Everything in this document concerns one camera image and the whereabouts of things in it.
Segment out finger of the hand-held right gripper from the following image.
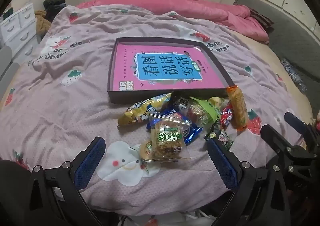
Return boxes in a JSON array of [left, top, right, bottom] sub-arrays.
[[260, 124, 316, 164], [284, 111, 320, 146]]

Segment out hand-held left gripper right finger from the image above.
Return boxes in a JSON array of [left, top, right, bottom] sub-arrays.
[[207, 138, 285, 216]]

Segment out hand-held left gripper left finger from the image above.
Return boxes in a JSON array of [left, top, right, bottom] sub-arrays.
[[29, 136, 107, 216]]

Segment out dark green snack packet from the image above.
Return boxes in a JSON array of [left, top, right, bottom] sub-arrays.
[[205, 116, 234, 152]]

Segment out blue cookie packet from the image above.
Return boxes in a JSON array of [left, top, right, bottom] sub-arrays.
[[146, 106, 202, 144]]

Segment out red candy packet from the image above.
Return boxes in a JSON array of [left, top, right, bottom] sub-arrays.
[[220, 106, 234, 130]]

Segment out orange-ended cracker packet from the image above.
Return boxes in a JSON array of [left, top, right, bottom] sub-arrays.
[[227, 86, 248, 132]]

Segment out clear pastry packet green flap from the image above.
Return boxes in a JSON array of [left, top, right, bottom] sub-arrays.
[[186, 97, 220, 129]]

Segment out small round pastry green label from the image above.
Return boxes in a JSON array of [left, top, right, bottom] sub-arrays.
[[140, 139, 157, 162]]

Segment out large clear-wrapped pastry green label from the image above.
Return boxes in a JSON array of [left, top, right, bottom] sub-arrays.
[[148, 113, 192, 162]]

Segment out small yellow snack packet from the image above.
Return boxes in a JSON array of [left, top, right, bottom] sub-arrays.
[[209, 97, 225, 109]]

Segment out long yellow snack packet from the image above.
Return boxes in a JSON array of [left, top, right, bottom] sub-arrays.
[[117, 93, 173, 126]]

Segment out dark chocolate roll cake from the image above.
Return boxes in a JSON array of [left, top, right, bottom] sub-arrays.
[[172, 91, 190, 114]]

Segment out dark shallow cardboard box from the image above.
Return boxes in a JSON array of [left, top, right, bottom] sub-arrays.
[[107, 37, 235, 104]]

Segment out blue patterned cloth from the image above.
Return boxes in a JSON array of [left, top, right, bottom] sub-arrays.
[[280, 59, 307, 94]]

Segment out lilac strawberry printed blanket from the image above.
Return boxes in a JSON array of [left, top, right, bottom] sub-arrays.
[[0, 4, 313, 206]]

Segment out beige bed sheet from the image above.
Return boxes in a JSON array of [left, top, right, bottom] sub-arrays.
[[235, 32, 313, 121]]

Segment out pink book with blue label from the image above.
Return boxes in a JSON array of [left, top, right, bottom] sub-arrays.
[[112, 43, 225, 91]]

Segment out dark striped cloth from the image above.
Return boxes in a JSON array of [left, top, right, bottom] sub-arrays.
[[249, 8, 272, 28]]

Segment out brown knitted cloth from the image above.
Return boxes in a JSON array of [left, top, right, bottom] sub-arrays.
[[34, 10, 52, 35]]

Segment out white drawer unit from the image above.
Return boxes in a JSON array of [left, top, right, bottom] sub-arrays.
[[0, 3, 42, 59]]

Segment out dark clothes pile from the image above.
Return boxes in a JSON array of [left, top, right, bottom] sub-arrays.
[[43, 0, 66, 22]]

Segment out pink quilt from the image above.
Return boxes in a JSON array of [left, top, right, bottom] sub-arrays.
[[75, 0, 269, 45]]

